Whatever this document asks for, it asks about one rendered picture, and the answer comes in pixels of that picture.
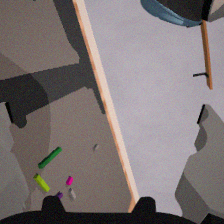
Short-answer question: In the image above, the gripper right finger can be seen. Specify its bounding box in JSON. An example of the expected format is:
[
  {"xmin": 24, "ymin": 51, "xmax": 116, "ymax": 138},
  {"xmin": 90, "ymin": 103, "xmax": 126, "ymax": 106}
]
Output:
[{"xmin": 175, "ymin": 104, "xmax": 224, "ymax": 224}]

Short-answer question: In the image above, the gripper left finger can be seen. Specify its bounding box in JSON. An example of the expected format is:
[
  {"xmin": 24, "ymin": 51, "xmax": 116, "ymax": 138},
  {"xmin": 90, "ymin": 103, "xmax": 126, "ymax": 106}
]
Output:
[{"xmin": 0, "ymin": 102, "xmax": 29, "ymax": 220}]

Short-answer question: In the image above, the purple rod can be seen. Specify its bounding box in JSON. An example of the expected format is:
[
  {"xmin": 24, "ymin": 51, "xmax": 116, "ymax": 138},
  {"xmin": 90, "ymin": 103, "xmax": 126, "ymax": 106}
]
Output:
[{"xmin": 56, "ymin": 192, "xmax": 63, "ymax": 199}]

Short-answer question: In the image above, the magenta rod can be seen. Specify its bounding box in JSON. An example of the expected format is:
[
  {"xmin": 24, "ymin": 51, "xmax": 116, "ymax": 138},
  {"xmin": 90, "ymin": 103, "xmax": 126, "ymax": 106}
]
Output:
[{"xmin": 66, "ymin": 177, "xmax": 73, "ymax": 185}]

